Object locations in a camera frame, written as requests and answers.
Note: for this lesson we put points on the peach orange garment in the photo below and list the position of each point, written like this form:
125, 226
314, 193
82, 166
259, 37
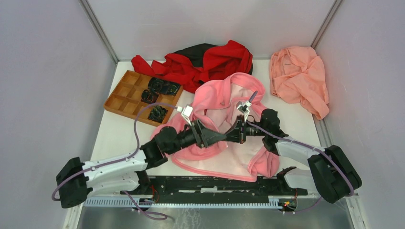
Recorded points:
297, 75

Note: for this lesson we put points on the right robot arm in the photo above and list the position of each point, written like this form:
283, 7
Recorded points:
329, 173

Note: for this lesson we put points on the aluminium rail frame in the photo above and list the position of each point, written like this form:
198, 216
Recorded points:
114, 210

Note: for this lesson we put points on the rolled tie orange pattern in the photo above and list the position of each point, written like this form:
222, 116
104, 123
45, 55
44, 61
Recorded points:
149, 96

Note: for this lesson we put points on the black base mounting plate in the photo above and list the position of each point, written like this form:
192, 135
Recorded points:
214, 190

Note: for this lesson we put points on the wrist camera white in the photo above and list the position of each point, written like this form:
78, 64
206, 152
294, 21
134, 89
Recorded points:
185, 113
244, 108

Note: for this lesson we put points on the red and black jacket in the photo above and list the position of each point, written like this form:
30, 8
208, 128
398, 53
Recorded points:
193, 66

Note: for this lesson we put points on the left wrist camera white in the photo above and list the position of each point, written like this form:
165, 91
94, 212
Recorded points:
185, 113

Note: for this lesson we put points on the rolled tie green leaves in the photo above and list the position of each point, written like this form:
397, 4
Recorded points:
157, 114

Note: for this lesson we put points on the pink jacket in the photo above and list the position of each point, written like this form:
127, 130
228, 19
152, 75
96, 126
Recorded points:
214, 105

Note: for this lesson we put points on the rolled tie yellow pattern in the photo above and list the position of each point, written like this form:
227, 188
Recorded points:
159, 86

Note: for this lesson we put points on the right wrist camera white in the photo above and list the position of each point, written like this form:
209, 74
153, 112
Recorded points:
244, 108

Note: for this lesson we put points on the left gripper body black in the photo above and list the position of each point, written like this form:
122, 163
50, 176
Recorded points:
200, 139

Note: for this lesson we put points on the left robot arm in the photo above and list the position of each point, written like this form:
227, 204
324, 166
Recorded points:
77, 179

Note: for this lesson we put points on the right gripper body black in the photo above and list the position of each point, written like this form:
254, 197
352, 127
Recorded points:
241, 135

